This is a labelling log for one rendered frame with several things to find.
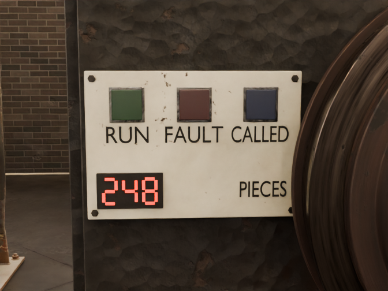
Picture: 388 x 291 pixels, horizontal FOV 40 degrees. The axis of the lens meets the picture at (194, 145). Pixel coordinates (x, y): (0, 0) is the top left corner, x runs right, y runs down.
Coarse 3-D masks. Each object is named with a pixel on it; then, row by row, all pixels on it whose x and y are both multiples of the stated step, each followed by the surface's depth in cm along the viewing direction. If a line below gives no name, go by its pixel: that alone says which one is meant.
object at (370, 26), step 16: (384, 16) 57; (368, 32) 57; (352, 48) 57; (336, 64) 57; (320, 80) 58; (320, 96) 58; (304, 128) 58; (304, 144) 58; (304, 224) 59; (304, 240) 60; (304, 256) 60; (320, 288) 61
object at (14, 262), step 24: (0, 72) 326; (0, 96) 327; (0, 120) 329; (0, 144) 331; (0, 168) 333; (0, 192) 334; (0, 216) 335; (0, 240) 338; (0, 264) 340; (0, 288) 303
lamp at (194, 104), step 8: (184, 96) 63; (192, 96) 63; (200, 96) 63; (208, 96) 63; (184, 104) 63; (192, 104) 63; (200, 104) 63; (208, 104) 63; (184, 112) 63; (192, 112) 63; (200, 112) 63; (208, 112) 64
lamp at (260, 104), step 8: (248, 96) 64; (256, 96) 64; (264, 96) 64; (272, 96) 64; (248, 104) 64; (256, 104) 64; (264, 104) 64; (272, 104) 64; (248, 112) 64; (256, 112) 64; (264, 112) 64; (272, 112) 64
